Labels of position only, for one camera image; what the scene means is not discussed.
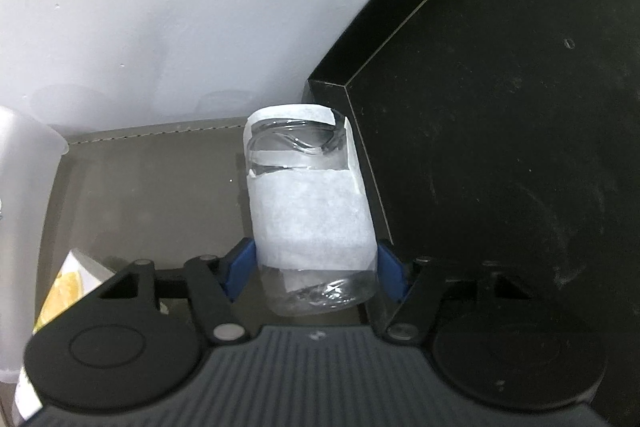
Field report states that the large black framed panel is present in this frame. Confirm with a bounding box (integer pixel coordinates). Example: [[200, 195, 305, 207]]
[[309, 0, 639, 295]]

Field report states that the white and yellow paper packet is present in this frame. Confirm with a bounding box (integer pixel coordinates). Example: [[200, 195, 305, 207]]
[[12, 249, 115, 426]]

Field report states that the translucent white plastic container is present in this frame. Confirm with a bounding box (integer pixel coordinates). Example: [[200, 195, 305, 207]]
[[0, 106, 68, 384]]

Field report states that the clear glass jar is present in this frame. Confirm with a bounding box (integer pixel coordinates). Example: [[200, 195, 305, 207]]
[[243, 104, 378, 317]]

